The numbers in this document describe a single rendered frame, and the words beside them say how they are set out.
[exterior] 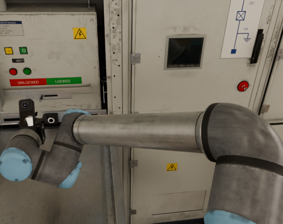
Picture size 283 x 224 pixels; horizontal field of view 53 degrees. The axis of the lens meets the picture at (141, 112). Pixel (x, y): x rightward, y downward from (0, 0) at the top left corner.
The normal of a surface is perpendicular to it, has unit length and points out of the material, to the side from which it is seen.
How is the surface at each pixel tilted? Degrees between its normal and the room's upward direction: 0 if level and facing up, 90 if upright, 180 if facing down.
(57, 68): 90
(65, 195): 0
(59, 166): 48
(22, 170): 78
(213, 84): 90
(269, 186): 44
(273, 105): 90
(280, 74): 90
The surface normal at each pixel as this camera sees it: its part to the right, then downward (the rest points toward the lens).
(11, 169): 0.07, 0.32
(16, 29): 0.15, 0.51
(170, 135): -0.68, 0.11
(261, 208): 0.04, -0.33
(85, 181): 0.03, -0.86
